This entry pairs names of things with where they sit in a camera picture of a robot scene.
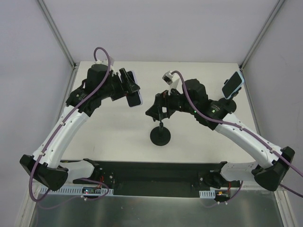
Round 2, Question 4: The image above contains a phone with blue case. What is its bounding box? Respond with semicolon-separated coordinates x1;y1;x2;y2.
222;71;244;99

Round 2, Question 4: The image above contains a left aluminium table rail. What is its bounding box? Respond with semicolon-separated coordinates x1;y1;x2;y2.
15;62;80;227

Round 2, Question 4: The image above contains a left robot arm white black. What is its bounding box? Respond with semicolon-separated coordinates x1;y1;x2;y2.
20;63;143;191

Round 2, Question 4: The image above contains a black phone stand round base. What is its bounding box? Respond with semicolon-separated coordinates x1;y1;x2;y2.
150;120;171;146

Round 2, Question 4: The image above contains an aluminium table rail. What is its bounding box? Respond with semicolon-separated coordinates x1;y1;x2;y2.
15;62;80;227
244;81;296;227

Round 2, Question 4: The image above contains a right white cable duct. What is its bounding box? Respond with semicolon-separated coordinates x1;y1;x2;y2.
199;190;216;199

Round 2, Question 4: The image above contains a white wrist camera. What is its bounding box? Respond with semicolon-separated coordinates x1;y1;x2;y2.
95;57;117;74
162;71;180;95

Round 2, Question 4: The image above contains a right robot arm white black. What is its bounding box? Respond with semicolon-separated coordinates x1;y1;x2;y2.
145;79;295;192

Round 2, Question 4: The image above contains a left aluminium frame post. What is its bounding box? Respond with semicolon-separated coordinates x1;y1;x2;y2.
36;0;76;69

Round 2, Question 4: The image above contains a right aluminium table rail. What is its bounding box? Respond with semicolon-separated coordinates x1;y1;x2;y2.
244;81;296;227

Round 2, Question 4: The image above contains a phone with purple case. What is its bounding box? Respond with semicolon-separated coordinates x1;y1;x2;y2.
126;70;143;108

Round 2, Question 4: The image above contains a white cable duct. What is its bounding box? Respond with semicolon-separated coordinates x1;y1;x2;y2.
199;190;216;199
48;186;114;196

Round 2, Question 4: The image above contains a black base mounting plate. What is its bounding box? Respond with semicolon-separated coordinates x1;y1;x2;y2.
72;161;247;197

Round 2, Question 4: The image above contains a right aluminium frame post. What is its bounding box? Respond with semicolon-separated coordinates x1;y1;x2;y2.
239;0;286;71

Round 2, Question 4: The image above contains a left white cable duct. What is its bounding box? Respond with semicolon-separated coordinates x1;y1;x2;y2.
48;186;114;196

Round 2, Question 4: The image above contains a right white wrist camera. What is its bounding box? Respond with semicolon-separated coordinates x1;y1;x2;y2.
162;71;180;95

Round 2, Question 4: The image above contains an aluminium frame post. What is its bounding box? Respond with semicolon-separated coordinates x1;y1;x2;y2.
36;0;76;69
239;0;286;71

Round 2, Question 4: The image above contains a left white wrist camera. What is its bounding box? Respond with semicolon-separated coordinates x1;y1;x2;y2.
95;57;117;74

